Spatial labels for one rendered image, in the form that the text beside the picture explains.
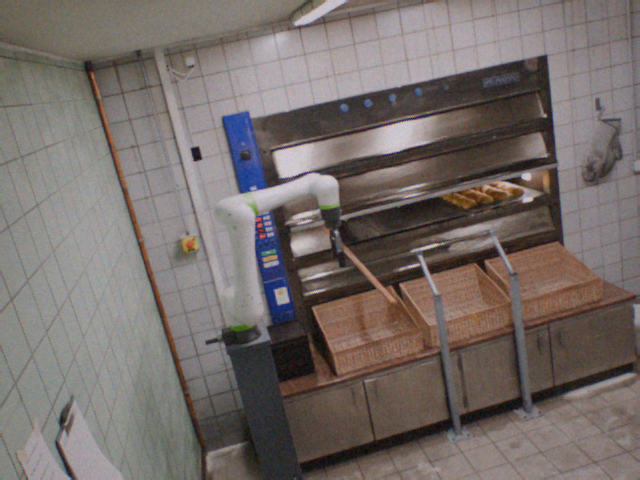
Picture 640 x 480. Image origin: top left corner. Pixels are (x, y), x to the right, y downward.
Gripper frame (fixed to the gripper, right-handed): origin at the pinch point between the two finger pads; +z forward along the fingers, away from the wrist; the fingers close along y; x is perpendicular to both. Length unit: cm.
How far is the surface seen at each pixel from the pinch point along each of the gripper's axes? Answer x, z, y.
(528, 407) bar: 109, 138, -43
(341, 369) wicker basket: -1, 84, -51
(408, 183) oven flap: 69, -5, -103
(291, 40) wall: 12, -103, -104
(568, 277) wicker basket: 169, 80, -90
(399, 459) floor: 21, 145, -37
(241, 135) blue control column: -28, -55, -100
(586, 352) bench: 155, 115, -50
